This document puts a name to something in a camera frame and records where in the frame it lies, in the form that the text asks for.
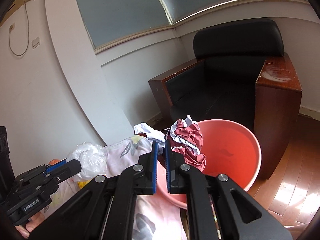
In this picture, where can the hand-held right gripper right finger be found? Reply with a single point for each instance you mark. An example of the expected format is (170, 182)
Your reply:
(168, 165)

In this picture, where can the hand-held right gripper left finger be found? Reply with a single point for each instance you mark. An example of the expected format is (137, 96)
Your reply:
(154, 165)

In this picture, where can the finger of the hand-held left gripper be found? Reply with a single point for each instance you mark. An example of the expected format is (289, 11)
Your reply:
(71, 167)
(57, 166)

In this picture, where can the clear plastic bag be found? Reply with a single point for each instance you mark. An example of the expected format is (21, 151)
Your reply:
(92, 155)

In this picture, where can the red white paper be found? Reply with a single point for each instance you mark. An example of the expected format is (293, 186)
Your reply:
(192, 140)

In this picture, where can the pink plastic bucket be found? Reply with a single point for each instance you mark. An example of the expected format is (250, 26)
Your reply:
(232, 152)

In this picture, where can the person's left hand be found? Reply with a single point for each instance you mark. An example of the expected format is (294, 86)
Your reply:
(25, 228)

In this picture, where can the crumpled white blue paper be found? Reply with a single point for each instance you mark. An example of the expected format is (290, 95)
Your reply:
(145, 130)

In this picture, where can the floral pink blanket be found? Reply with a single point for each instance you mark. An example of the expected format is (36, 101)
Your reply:
(120, 152)

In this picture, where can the black armchair with wooden arms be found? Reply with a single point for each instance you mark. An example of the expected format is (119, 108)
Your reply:
(230, 80)

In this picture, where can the white wall switch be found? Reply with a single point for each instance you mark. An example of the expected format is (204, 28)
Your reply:
(35, 42)

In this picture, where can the white wall socket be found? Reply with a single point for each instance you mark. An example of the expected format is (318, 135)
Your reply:
(11, 27)

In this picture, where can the frosted window with white frame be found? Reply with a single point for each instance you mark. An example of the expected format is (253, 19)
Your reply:
(120, 12)

